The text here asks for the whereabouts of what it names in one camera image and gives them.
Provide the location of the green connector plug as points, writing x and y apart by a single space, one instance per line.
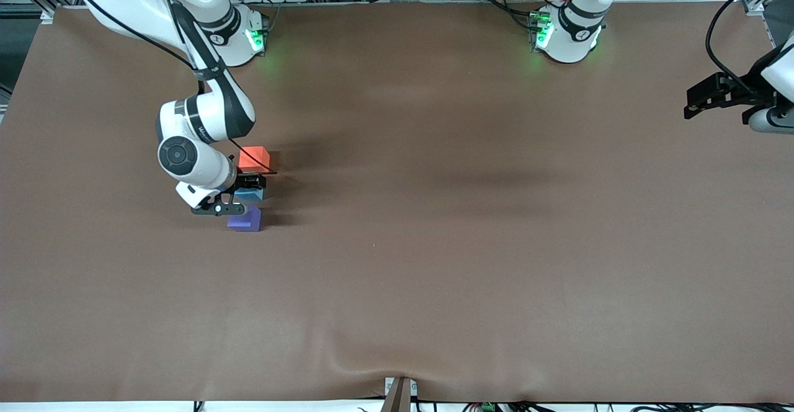
487 407

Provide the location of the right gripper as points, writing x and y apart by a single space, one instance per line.
250 182

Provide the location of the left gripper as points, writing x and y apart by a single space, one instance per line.
739 94

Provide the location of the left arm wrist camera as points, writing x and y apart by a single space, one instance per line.
775 121

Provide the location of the purple foam block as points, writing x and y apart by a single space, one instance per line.
248 223

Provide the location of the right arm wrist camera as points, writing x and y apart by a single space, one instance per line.
232 209

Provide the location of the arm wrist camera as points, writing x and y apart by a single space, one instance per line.
232 209
775 121

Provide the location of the light blue foam block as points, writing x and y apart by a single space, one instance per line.
254 195

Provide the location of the orange foam block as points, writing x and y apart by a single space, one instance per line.
255 156

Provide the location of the brown table mat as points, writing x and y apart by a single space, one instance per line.
434 288

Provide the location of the white corner bracket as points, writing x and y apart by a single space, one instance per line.
754 7
47 16

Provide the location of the white metal bracket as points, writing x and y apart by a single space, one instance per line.
414 389

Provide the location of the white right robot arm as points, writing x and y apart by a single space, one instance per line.
198 164

